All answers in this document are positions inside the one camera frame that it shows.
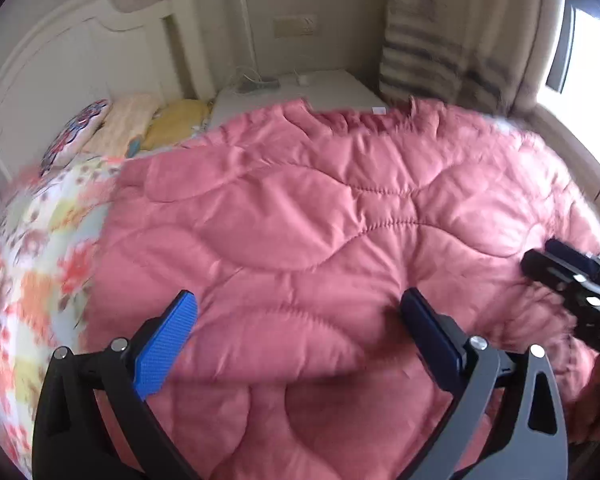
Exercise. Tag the white wooden headboard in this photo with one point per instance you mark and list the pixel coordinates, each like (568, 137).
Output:
(70, 60)

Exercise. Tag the window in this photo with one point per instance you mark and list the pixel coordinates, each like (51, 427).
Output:
(590, 70)

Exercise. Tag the floral bedsheet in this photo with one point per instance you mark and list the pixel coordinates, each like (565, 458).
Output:
(35, 260)

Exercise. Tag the floral print pillow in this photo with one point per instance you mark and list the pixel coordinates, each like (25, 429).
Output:
(72, 132)

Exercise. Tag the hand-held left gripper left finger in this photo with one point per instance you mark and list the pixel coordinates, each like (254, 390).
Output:
(179, 321)

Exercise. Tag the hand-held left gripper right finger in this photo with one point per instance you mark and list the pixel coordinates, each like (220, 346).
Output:
(425, 331)

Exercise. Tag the white nightstand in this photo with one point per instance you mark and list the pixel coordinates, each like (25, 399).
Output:
(330, 91)

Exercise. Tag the striped curtain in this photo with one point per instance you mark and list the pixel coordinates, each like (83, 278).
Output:
(440, 45)

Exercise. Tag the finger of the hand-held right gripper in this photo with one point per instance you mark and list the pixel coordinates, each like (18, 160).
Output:
(555, 272)
(567, 252)

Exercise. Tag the pink quilted comforter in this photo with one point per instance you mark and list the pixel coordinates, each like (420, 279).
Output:
(305, 220)

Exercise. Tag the yellow pillow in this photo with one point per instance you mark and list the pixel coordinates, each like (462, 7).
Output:
(177, 120)

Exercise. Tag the peach pillow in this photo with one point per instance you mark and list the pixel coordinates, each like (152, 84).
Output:
(125, 120)

